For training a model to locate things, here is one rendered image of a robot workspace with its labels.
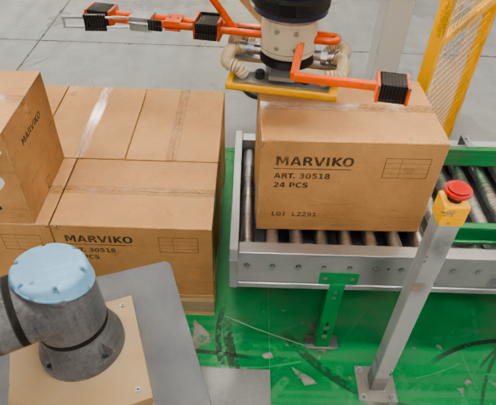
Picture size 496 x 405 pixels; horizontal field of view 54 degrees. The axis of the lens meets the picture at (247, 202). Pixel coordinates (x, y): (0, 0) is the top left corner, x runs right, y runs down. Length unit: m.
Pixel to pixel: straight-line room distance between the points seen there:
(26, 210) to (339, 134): 1.12
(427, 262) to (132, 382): 0.86
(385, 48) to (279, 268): 1.43
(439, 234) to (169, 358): 0.78
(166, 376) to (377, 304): 1.33
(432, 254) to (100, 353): 0.91
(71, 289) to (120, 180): 1.09
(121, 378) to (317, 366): 1.13
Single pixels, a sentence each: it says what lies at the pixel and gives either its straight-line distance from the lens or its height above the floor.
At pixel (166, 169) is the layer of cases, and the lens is 2.07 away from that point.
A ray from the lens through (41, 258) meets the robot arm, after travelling 1.07.
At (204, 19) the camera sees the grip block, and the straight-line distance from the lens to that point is 1.62.
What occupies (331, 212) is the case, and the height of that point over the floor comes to 0.64.
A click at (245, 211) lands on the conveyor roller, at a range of 1.87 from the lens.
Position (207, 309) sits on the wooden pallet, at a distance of 2.19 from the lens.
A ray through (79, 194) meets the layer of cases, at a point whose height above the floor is 0.54.
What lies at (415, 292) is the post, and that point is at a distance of 1.61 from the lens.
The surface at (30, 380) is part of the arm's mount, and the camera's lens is 1.23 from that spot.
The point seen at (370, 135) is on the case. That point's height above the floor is 0.95.
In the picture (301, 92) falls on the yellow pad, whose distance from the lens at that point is 1.51.
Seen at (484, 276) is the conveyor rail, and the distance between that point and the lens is 1.94.
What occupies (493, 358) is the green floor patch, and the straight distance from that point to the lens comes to 2.38.
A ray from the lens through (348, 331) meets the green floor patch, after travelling 2.24.
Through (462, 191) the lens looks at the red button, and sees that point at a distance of 1.35.
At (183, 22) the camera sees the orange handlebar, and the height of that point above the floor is 1.22.
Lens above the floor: 1.84
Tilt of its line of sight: 43 degrees down
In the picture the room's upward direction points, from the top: 2 degrees clockwise
